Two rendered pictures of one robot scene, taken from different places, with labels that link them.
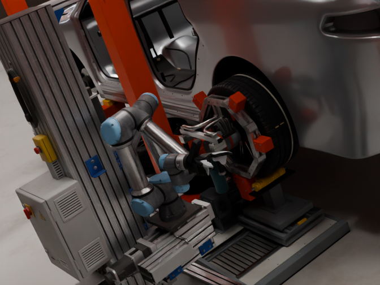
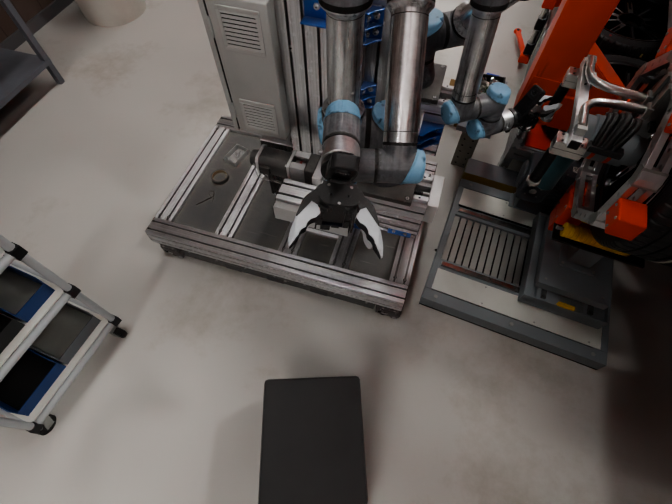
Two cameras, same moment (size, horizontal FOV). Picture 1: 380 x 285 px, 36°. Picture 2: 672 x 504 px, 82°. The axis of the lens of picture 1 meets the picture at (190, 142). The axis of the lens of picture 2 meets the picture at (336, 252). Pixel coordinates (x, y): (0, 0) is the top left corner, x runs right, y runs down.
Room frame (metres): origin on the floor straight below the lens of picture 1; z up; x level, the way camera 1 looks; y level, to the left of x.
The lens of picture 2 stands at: (2.07, -0.34, 1.76)
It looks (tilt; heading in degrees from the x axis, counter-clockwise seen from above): 60 degrees down; 49
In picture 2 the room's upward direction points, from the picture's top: straight up
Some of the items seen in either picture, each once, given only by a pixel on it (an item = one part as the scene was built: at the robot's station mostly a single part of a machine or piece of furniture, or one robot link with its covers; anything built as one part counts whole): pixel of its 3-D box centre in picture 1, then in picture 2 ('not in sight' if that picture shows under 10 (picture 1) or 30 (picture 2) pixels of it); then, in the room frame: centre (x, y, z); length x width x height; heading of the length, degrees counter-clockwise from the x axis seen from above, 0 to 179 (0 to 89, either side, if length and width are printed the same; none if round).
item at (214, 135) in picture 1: (216, 121); (621, 109); (3.26, -0.19, 1.03); 0.19 x 0.18 x 0.11; 117
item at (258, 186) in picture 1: (268, 178); (596, 239); (3.34, -0.40, 0.51); 0.29 x 0.06 x 0.06; 117
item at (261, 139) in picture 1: (263, 144); (625, 219); (3.13, -0.40, 0.85); 0.09 x 0.08 x 0.07; 27
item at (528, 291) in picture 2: (279, 216); (567, 266); (3.48, -0.41, 0.13); 0.50 x 0.36 x 0.10; 27
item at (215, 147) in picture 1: (217, 145); (568, 145); (3.16, -0.15, 0.93); 0.09 x 0.05 x 0.05; 117
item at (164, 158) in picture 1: (172, 162); (341, 130); (2.48, 0.11, 1.21); 0.11 x 0.08 x 0.09; 46
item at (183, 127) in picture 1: (198, 117); (624, 68); (3.44, -0.10, 1.03); 0.19 x 0.18 x 0.11; 117
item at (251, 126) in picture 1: (230, 136); (627, 145); (3.41, -0.25, 0.85); 0.54 x 0.07 x 0.54; 27
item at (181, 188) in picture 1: (181, 178); (349, 165); (2.49, 0.10, 1.12); 0.11 x 0.08 x 0.11; 137
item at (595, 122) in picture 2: (221, 141); (604, 139); (3.38, -0.19, 0.85); 0.21 x 0.14 x 0.14; 117
